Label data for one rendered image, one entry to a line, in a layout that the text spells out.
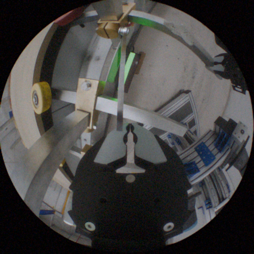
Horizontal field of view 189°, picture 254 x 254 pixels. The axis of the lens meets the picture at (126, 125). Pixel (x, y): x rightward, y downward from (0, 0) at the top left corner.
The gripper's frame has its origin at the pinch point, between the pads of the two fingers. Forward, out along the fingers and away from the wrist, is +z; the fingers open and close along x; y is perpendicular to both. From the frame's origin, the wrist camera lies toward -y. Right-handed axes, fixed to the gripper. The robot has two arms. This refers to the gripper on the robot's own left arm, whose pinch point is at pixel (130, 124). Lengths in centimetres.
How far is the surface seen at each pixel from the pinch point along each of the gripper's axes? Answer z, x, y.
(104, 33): 4.3, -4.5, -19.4
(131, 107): 4.8, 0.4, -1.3
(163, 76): 89, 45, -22
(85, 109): 3.8, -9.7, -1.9
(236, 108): 50, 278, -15
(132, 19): 5.0, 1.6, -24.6
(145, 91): 89, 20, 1
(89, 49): 27.1, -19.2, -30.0
